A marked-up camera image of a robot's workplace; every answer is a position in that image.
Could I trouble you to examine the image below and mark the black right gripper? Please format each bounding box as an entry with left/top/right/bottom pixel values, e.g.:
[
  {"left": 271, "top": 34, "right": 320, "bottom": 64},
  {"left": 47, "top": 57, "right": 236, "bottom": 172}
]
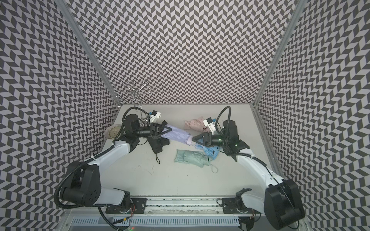
[{"left": 192, "top": 132, "right": 228, "bottom": 147}]

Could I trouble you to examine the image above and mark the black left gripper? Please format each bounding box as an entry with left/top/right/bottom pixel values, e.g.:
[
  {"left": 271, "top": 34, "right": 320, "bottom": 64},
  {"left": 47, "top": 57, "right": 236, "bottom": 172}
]
[{"left": 135, "top": 123, "right": 172, "bottom": 140}]

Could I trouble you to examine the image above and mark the pink umbrella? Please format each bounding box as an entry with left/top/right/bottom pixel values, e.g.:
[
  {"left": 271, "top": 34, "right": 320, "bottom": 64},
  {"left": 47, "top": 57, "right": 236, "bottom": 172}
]
[{"left": 184, "top": 117, "right": 210, "bottom": 132}]

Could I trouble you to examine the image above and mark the blue umbrella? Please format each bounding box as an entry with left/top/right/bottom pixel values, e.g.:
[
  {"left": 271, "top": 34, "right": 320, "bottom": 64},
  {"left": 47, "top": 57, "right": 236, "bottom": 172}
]
[{"left": 195, "top": 144, "right": 220, "bottom": 160}]

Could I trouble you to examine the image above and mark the black umbrella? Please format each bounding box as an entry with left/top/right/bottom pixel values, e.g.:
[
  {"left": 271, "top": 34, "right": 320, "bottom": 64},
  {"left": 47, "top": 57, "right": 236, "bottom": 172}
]
[{"left": 147, "top": 120, "right": 170, "bottom": 164}]

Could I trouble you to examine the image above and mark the purple umbrella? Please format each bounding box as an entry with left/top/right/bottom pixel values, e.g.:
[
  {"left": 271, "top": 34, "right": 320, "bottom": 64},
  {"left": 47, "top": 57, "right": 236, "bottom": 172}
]
[{"left": 162, "top": 125, "right": 193, "bottom": 145}]

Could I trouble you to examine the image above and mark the mint green umbrella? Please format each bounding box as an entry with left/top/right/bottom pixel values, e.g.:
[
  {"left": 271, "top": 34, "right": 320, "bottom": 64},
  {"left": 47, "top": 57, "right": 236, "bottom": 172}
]
[{"left": 174, "top": 150, "right": 219, "bottom": 174}]

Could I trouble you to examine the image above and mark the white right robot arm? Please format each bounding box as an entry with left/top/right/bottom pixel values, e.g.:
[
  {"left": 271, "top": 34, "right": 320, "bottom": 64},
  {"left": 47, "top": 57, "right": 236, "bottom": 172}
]
[{"left": 192, "top": 118, "right": 305, "bottom": 230}]

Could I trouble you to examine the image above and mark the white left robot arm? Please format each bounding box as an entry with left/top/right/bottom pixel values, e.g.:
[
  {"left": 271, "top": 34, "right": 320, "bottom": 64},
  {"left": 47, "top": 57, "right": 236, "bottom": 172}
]
[{"left": 54, "top": 114, "right": 172, "bottom": 212}]

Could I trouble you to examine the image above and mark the pink ribbed glass bowl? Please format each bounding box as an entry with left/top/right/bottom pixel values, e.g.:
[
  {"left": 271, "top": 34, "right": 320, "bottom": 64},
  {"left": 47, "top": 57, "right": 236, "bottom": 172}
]
[{"left": 104, "top": 124, "right": 121, "bottom": 139}]

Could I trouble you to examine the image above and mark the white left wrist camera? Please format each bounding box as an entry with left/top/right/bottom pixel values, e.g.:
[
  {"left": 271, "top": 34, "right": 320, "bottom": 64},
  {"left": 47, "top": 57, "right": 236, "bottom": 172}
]
[{"left": 149, "top": 110, "right": 161, "bottom": 123}]

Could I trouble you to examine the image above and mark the chrome wire stand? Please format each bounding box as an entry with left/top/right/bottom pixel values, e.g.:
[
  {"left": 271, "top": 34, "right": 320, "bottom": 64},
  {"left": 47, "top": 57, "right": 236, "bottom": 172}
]
[{"left": 114, "top": 78, "right": 153, "bottom": 109}]

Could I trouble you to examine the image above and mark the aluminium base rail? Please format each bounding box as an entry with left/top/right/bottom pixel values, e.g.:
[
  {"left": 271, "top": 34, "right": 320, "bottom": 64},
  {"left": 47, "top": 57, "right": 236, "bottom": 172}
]
[{"left": 62, "top": 195, "right": 307, "bottom": 231}]

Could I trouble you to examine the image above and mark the aluminium corner post left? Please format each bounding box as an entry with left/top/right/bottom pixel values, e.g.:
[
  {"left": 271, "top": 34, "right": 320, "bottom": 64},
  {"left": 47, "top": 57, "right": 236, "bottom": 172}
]
[{"left": 54, "top": 0, "right": 121, "bottom": 106}]

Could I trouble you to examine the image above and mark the aluminium corner post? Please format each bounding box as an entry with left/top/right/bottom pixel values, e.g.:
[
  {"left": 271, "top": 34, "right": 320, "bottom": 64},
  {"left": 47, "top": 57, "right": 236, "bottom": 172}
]
[
  {"left": 54, "top": 0, "right": 121, "bottom": 106},
  {"left": 252, "top": 0, "right": 308, "bottom": 107}
]

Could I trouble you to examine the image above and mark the aluminium corner post right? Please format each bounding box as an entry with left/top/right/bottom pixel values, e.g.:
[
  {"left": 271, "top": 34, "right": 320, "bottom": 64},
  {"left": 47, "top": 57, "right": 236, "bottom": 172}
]
[{"left": 252, "top": 0, "right": 308, "bottom": 107}]

